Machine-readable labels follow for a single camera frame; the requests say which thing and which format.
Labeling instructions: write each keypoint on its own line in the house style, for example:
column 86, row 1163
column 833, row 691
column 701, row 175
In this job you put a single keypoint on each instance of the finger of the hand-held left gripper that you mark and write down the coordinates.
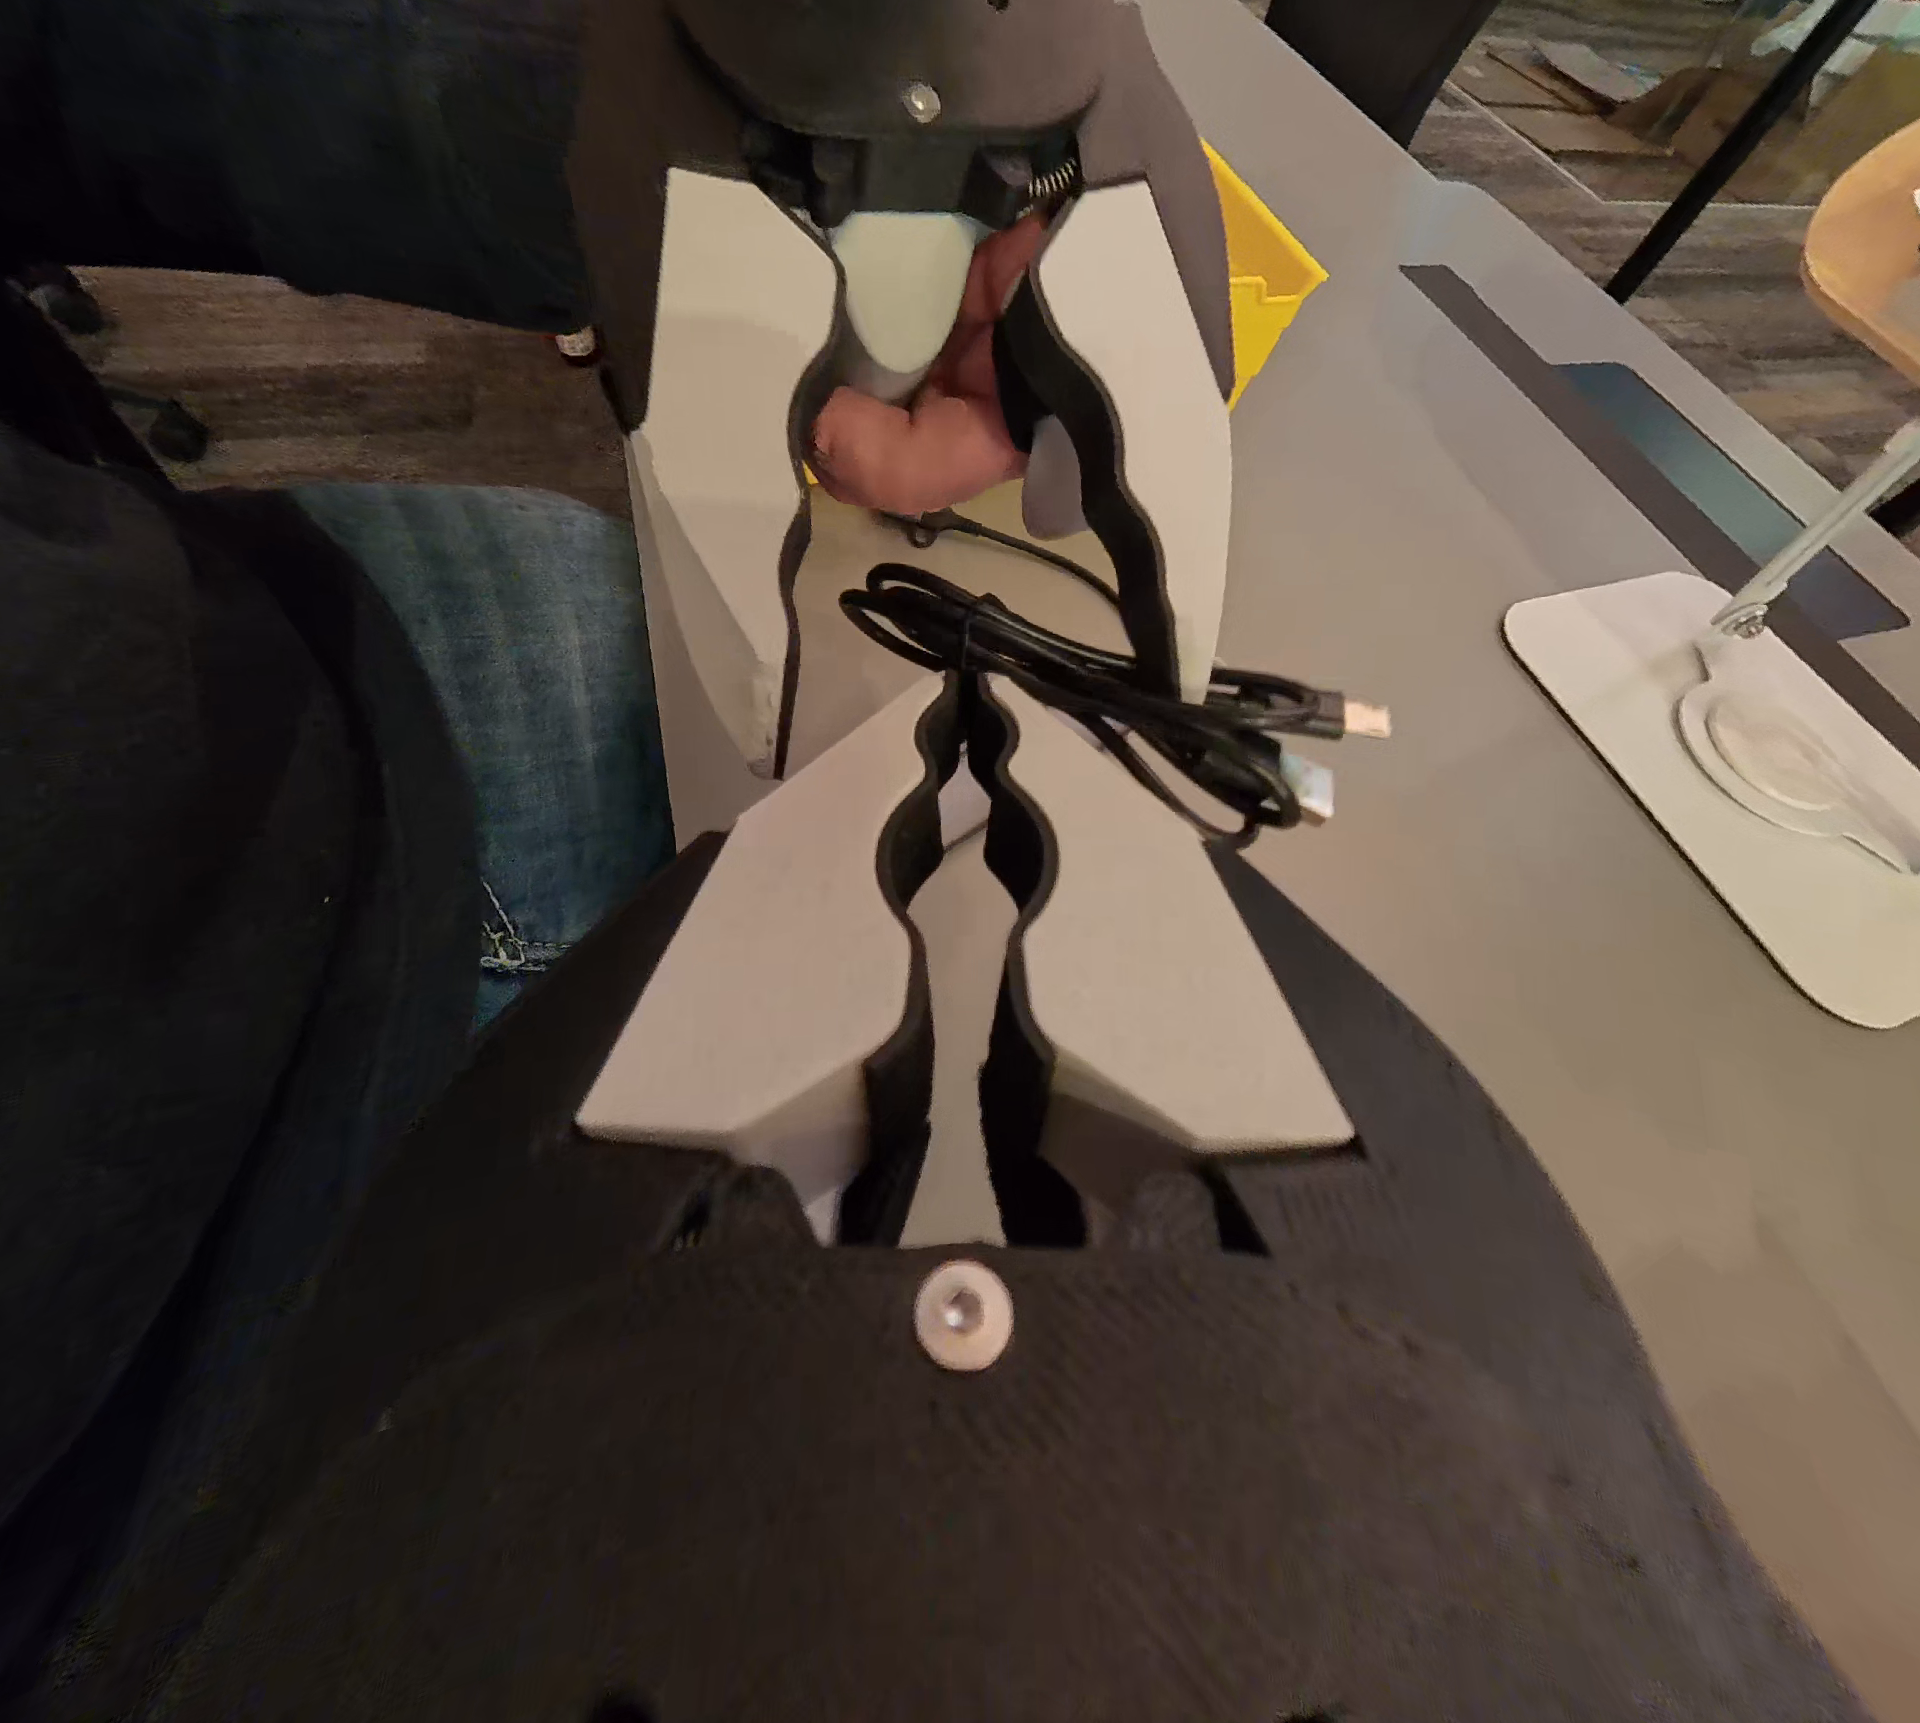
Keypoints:
column 720, row 402
column 1170, row 402

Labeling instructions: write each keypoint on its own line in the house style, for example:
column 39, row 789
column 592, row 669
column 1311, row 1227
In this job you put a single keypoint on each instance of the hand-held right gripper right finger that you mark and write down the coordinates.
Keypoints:
column 1170, row 989

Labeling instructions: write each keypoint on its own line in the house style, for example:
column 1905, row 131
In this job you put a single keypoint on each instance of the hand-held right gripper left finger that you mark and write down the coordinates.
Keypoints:
column 750, row 989

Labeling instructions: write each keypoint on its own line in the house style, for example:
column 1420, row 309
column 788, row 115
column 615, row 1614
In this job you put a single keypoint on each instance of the person's left hand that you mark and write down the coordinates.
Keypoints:
column 916, row 464

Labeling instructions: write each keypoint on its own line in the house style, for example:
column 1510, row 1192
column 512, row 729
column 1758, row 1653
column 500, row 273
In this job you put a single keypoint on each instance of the yellow plastic bin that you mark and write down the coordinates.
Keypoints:
column 1252, row 255

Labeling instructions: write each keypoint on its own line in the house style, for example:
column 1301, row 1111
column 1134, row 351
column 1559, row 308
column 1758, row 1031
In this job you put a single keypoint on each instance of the thin black floor pole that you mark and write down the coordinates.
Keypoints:
column 1758, row 111

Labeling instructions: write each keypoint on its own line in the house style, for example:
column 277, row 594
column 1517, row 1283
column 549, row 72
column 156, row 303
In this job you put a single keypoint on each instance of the person's blue jeans leg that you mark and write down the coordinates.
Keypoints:
column 496, row 704

